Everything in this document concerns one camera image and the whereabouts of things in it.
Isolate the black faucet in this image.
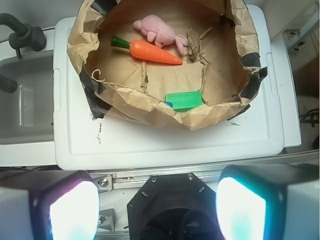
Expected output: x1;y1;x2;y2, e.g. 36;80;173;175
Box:
0;13;47;52

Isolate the brown paper bag bin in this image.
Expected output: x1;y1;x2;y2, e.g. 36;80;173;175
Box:
67;0;268;130

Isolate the aluminium frame rail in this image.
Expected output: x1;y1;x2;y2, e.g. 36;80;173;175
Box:
89;149;320;193

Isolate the pink plush mouse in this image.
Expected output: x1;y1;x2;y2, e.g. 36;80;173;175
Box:
132;15;189;55

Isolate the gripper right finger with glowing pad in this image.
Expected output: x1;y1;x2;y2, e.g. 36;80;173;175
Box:
215;163;320;240

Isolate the green rectangular block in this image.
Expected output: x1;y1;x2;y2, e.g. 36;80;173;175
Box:
165;91;203;111

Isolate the orange toy carrot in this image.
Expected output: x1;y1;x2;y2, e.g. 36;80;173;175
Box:
110;35;183;65

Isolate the white plastic lid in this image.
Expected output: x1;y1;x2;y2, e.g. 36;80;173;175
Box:
52;4;286;172

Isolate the black octagonal mount plate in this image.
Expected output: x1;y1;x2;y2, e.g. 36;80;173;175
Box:
127;178;224;240

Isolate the blue object under block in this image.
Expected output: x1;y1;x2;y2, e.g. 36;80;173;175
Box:
161;101;173;108

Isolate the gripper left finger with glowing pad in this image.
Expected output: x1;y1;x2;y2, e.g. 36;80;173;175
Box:
0;169;100;240

